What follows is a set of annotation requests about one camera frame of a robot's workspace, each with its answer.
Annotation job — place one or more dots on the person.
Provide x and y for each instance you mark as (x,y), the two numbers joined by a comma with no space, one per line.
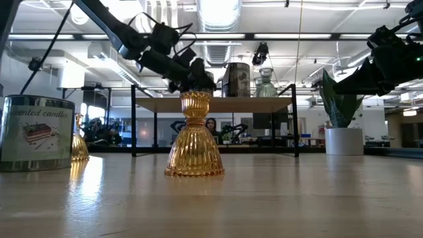
(211,125)
(99,130)

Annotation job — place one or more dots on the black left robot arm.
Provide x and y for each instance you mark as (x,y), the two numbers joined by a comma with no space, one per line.
(109,24)

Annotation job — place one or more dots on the black overhead camera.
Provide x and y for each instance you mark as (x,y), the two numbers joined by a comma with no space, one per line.
(261,53)

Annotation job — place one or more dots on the black slanted rig post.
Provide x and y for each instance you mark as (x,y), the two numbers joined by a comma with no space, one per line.
(6,20)

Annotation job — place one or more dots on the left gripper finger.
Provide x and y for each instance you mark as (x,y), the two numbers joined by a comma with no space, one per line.
(205,87)

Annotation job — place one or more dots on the black metal table frame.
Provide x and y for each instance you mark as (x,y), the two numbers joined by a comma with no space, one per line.
(248,149)

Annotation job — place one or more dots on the amber glass candle holder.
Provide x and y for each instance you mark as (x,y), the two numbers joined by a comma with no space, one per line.
(195,145)
(80,145)

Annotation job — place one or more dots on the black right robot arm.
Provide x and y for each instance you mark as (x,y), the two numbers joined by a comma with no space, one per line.
(417,7)

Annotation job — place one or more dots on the candle tin nut label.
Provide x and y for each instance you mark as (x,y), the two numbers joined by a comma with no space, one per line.
(238,81)

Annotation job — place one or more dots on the rectangular glowing lamp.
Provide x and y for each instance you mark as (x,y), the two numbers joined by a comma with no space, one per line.
(409,112)

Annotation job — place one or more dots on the blue box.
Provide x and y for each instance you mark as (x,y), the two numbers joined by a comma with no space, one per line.
(305,135)

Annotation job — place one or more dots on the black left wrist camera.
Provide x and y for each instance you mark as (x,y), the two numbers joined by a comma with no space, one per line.
(163,38)

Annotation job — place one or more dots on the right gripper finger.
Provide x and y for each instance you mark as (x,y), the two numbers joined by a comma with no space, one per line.
(365,77)
(363,90)

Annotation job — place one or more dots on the silver ventilation duct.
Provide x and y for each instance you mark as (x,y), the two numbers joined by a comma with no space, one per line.
(218,20)

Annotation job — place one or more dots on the black background robot arm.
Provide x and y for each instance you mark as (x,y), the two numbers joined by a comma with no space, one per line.
(236,128)
(176,125)

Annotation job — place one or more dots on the wooden shelf riser black legs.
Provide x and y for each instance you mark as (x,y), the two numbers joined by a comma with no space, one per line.
(231,104)

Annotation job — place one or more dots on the black ceiling spotlight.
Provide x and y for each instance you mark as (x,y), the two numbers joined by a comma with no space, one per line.
(34,64)

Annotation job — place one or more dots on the black background rack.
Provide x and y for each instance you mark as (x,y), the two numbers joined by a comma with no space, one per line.
(108,112)

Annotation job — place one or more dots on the candle tin cake label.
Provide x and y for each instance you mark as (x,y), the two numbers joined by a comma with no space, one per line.
(36,132)

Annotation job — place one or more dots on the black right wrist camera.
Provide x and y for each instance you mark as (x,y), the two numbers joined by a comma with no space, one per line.
(383,36)

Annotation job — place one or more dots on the green plant in white pot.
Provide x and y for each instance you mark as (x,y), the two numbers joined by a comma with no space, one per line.
(343,142)

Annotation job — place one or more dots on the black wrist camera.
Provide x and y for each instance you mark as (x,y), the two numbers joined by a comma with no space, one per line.
(163,38)
(383,36)

